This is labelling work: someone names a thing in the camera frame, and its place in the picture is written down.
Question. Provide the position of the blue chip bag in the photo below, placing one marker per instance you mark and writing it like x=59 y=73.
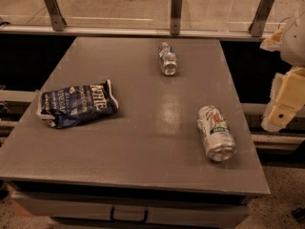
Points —
x=76 y=105

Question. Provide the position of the metal bracket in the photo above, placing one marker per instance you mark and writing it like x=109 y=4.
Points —
x=257 y=27
x=176 y=11
x=58 y=22

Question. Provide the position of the left metal bracket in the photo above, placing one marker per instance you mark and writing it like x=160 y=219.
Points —
x=58 y=22

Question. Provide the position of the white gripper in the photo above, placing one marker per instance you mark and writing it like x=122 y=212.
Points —
x=294 y=43

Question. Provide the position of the crushed silver blue can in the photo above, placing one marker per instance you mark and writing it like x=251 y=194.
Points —
x=167 y=58

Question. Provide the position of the grey table drawer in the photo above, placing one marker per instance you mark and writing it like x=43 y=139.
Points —
x=88 y=212

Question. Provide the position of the right metal bracket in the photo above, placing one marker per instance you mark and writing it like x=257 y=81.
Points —
x=257 y=27

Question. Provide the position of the middle metal bracket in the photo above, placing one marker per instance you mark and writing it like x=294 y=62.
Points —
x=176 y=11

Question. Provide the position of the metal window rail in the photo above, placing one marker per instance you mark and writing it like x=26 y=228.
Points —
x=117 y=32

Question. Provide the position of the silver green 7up can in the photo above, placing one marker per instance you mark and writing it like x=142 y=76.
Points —
x=216 y=136

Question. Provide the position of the black drawer handle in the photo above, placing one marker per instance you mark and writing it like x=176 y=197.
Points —
x=125 y=214

